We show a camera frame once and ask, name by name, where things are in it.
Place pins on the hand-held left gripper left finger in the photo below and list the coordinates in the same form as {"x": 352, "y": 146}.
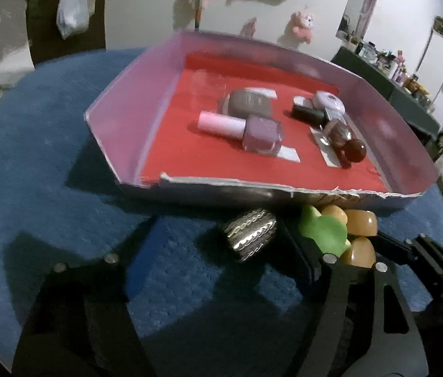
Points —
{"x": 99, "y": 314}

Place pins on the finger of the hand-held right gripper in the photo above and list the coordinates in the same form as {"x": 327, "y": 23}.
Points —
{"x": 429, "y": 259}

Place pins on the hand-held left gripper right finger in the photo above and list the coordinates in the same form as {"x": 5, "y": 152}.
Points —
{"x": 303, "y": 253}

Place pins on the green toy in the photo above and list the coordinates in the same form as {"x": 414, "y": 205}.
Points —
{"x": 321, "y": 231}

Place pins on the pale yellow toy piece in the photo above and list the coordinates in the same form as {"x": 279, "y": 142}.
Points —
{"x": 335, "y": 214}

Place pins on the orange rounded toy block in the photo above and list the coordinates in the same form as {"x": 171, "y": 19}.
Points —
{"x": 358, "y": 252}
{"x": 360, "y": 223}

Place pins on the glitter bottle with red cap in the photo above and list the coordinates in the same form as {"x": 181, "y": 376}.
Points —
{"x": 353, "y": 150}

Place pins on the purple nail polish bottle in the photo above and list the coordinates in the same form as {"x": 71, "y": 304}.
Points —
{"x": 262, "y": 135}

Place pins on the black bottle with label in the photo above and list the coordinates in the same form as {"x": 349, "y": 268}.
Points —
{"x": 307, "y": 114}

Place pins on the grey nail polish bottle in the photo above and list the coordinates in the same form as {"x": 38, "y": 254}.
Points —
{"x": 249, "y": 104}

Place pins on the pink cardboard box red bottom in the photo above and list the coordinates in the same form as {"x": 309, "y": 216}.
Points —
{"x": 135, "y": 98}

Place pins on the white round device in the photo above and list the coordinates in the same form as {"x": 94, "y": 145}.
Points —
{"x": 327, "y": 100}

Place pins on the table with green cloth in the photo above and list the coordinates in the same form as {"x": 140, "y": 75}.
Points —
{"x": 402, "y": 102}

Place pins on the row of bottles and jars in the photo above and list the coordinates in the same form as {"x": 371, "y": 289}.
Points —
{"x": 398, "y": 70}

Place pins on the dark brown door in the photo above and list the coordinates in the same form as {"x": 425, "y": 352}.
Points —
{"x": 44, "y": 27}

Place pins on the clear plastic bag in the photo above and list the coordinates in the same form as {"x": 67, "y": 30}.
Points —
{"x": 72, "y": 11}

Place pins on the small pink wall figure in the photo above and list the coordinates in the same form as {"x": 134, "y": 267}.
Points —
{"x": 249, "y": 27}

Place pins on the wall mirror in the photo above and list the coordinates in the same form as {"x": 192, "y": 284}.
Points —
{"x": 358, "y": 8}

